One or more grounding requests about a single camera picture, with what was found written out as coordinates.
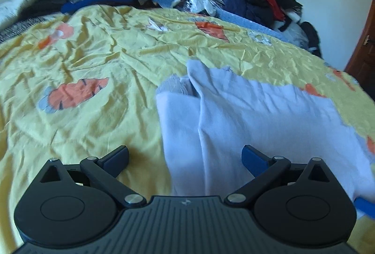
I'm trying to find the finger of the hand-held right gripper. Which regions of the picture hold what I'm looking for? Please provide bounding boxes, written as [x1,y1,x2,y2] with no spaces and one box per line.
[354,197,375,213]

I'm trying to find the brown wooden door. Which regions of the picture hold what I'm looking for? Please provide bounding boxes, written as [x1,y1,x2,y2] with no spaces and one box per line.
[344,0,375,98]

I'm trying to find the yellow carrot print bedsheet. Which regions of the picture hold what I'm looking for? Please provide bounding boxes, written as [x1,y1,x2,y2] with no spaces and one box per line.
[0,4,375,254]

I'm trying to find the crumpled black and white bags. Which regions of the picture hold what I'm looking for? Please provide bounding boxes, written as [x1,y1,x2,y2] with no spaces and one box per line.
[173,0,219,17]

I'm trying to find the black and white knit cloth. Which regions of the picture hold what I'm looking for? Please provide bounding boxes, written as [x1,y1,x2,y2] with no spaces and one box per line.
[0,15,53,44]

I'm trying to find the navy jacket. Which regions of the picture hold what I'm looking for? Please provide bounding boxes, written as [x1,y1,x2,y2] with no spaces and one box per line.
[219,0,276,22]

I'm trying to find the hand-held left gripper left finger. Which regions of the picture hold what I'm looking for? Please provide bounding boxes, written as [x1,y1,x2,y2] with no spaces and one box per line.
[39,145,147,208]

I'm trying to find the light blue towel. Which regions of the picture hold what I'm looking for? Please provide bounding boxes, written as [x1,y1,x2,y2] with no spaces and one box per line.
[154,0,285,44]

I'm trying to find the light lavender small garment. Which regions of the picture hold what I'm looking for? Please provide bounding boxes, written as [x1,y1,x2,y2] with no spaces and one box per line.
[155,59,375,199]

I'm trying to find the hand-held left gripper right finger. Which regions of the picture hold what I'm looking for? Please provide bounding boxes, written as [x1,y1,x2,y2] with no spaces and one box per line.
[223,144,332,209]

